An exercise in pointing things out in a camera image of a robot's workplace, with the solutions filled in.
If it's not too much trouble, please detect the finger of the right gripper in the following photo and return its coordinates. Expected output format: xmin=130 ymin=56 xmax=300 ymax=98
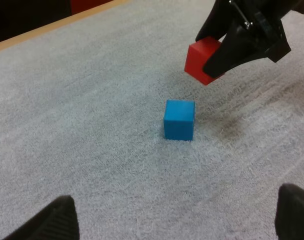
xmin=195 ymin=0 xmax=237 ymax=43
xmin=202 ymin=11 xmax=292 ymax=78

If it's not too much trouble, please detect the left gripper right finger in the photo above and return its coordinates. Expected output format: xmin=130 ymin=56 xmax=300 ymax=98
xmin=274 ymin=183 xmax=304 ymax=240

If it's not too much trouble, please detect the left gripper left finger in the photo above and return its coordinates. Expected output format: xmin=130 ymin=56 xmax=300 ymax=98
xmin=1 ymin=194 xmax=81 ymax=240

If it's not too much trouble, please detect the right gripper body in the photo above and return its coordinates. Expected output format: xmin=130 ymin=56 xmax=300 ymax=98
xmin=216 ymin=0 xmax=303 ymax=25

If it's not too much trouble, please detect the red cube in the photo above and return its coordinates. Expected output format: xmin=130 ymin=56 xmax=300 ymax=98
xmin=183 ymin=36 xmax=227 ymax=86

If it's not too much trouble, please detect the blue cube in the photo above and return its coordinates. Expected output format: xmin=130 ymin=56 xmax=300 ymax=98
xmin=163 ymin=99 xmax=196 ymax=141

